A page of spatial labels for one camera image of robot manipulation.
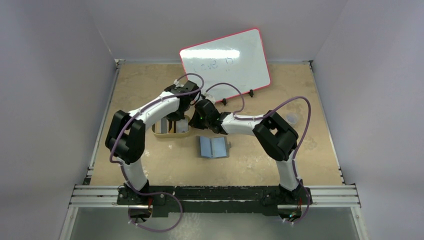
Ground grey leather card holder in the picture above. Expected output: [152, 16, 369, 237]
[196, 136, 231, 159]

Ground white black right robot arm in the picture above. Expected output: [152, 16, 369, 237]
[188, 99, 301, 204]

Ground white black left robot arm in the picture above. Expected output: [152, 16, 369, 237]
[105, 80, 202, 205]

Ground silver VIP card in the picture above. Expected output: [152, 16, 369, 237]
[175, 119, 189, 133]

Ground beige plastic tray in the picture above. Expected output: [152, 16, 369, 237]
[150, 115, 191, 139]

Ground red framed whiteboard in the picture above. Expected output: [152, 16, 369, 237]
[179, 28, 271, 102]

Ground small clear plastic cup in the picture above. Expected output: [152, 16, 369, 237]
[286, 112, 300, 127]

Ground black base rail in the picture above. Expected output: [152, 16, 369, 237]
[116, 185, 313, 220]

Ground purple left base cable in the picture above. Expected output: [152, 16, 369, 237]
[119, 162, 184, 233]

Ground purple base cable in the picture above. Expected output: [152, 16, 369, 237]
[283, 178, 316, 227]
[119, 162, 184, 233]

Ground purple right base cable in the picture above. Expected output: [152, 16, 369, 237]
[283, 178, 316, 227]

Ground aluminium frame rail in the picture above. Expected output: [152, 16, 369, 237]
[69, 185, 361, 209]

